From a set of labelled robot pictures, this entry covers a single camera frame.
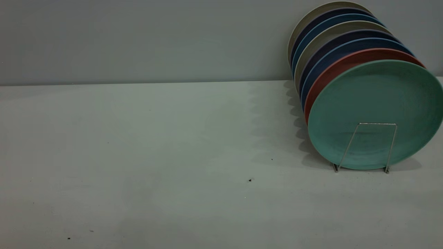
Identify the green plate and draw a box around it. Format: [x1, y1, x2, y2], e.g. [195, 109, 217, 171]
[307, 59, 443, 170]

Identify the red plate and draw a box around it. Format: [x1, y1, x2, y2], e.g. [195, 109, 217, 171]
[304, 48, 426, 125]

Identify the navy plate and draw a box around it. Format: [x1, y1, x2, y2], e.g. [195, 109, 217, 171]
[298, 29, 402, 94]
[290, 8, 378, 70]

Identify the metal wire plate rack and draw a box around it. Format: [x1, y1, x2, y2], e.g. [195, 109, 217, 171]
[333, 122, 398, 173]

